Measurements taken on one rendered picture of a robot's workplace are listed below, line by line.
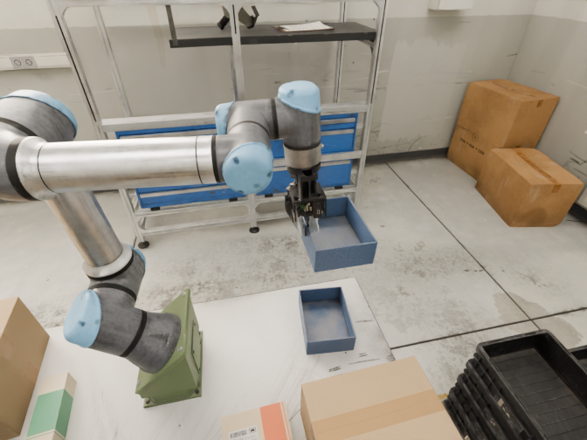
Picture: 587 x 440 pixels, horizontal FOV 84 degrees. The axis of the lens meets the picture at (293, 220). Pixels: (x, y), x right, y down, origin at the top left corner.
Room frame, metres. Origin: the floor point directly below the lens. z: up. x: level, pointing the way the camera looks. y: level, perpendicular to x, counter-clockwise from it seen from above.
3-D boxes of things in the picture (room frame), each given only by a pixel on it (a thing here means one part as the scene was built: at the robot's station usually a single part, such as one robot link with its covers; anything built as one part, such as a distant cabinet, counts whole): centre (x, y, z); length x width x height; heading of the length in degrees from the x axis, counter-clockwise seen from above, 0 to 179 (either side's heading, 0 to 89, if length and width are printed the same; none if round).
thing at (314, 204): (0.60, -0.03, 1.26); 0.09 x 0.08 x 0.12; 11
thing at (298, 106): (0.61, -0.01, 1.42); 0.09 x 0.08 x 0.11; 96
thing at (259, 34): (2.27, 0.11, 1.32); 1.20 x 0.45 x 0.06; 102
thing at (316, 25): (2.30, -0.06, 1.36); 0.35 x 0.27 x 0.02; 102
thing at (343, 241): (0.65, -0.10, 1.11); 0.20 x 0.15 x 0.07; 13
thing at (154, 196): (1.91, 0.70, 0.60); 0.72 x 0.03 x 0.56; 102
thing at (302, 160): (0.61, -0.02, 1.34); 0.08 x 0.08 x 0.05
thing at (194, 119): (2.02, 0.32, 0.91); 1.70 x 0.10 x 0.05; 102
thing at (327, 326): (0.65, -0.10, 0.74); 0.20 x 0.15 x 0.07; 6
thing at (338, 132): (2.08, -0.08, 0.60); 0.72 x 0.03 x 0.56; 102
